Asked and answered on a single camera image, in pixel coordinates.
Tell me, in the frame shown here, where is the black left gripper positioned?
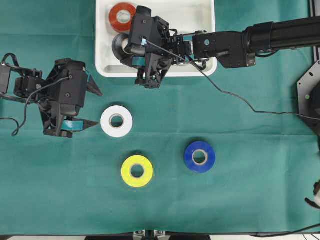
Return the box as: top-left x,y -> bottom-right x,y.
13,58 -> 104,139

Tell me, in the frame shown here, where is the white object at edge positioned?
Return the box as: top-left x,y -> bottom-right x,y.
304,181 -> 320,210

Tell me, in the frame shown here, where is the green table cloth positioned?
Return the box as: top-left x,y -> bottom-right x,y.
0,0 -> 320,235

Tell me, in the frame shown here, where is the aluminium frame post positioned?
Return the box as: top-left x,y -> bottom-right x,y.
308,0 -> 320,17

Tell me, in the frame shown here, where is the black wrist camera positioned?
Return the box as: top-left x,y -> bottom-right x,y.
47,58 -> 88,117
125,5 -> 161,57

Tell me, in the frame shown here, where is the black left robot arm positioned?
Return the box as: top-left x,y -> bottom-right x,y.
0,54 -> 102,138

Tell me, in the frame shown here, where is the black tape roll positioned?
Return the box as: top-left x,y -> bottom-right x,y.
112,33 -> 131,61

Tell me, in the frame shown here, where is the metal bracket at table edge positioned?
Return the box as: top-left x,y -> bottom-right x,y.
133,229 -> 168,240

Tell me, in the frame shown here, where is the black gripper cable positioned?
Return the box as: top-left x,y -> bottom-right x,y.
142,39 -> 320,118
0,52 -> 73,137

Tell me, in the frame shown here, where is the yellow tape roll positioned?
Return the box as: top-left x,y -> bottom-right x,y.
121,155 -> 154,188

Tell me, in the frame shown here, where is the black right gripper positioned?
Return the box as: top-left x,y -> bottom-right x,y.
120,16 -> 193,89

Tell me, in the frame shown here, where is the red tape roll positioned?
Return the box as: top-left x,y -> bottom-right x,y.
108,2 -> 136,33

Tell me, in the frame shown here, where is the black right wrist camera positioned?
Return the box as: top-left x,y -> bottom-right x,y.
125,5 -> 161,57

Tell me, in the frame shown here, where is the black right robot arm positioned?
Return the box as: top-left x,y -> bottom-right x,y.
112,13 -> 320,89

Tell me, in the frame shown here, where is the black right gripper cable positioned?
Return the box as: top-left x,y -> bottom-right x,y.
142,39 -> 320,118

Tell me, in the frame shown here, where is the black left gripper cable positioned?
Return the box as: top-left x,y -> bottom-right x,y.
0,52 -> 73,137

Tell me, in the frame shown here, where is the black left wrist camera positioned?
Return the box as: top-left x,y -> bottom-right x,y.
47,58 -> 88,117

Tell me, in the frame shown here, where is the white tape roll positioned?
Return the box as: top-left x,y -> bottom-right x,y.
100,105 -> 133,138

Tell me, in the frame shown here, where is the blue tape roll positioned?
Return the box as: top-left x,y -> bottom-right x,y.
184,141 -> 216,174

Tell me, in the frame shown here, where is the white plastic case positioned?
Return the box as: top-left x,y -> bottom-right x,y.
95,0 -> 216,78

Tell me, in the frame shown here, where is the black cable bottom right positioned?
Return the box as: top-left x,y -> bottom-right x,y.
248,223 -> 320,238

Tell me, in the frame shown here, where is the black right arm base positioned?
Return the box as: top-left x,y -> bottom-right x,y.
296,60 -> 320,137

